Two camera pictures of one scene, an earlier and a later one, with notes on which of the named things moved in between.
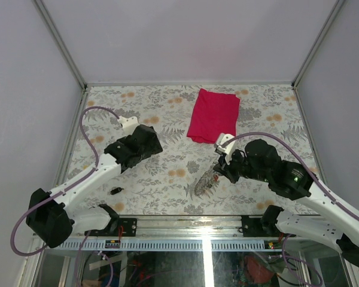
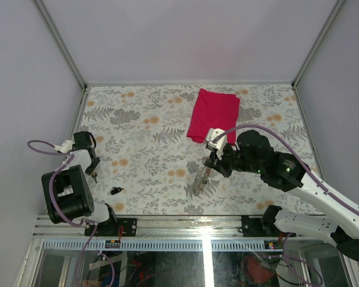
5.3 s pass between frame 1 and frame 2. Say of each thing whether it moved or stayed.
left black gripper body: moved
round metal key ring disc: moved
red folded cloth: stayed
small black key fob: stayed
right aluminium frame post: stayed
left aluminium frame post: stayed
